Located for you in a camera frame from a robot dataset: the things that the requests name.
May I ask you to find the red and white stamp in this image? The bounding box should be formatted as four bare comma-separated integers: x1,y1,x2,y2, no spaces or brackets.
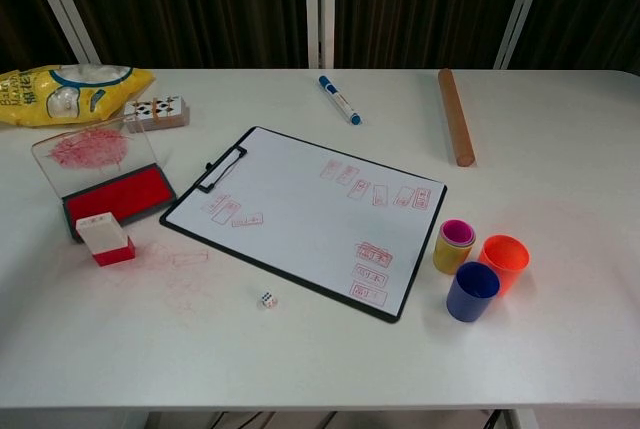
74,212,137,268

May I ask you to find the white stamped paper sheet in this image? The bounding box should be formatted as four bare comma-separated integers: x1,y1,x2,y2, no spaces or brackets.
164,127,445,319

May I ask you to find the blue whiteboard marker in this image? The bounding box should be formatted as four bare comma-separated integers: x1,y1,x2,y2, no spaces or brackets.
318,74,363,126

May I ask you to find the magenta plastic cup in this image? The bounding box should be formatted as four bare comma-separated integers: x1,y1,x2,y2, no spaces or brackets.
441,219,476,248

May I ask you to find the yellow plastic cup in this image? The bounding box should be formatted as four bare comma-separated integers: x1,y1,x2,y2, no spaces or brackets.
432,221,477,276

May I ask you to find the black clipboard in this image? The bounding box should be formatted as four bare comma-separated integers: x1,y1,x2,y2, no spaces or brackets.
158,125,449,325

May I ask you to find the wooden rolling rod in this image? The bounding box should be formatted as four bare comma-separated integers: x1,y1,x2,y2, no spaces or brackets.
437,67,476,168

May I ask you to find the playing card deck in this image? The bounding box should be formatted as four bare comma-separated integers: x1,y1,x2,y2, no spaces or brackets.
122,93,191,134

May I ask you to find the blue plastic cup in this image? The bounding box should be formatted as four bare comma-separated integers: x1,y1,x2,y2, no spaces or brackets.
446,261,501,323

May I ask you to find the red ink pad clear lid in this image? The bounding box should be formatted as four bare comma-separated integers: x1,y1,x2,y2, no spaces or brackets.
30,116,179,244

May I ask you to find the orange plastic cup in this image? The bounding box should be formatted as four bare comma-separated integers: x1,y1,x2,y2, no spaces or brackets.
478,234,531,296

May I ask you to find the yellow marshmallow bag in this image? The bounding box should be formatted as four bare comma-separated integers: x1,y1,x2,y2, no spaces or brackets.
0,63,156,128

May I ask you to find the white upright frame post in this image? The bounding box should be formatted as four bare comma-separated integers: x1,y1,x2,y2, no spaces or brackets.
304,0,335,70

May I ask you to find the white slanted frame post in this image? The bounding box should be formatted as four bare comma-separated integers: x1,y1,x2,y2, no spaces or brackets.
22,0,101,65
494,0,551,70

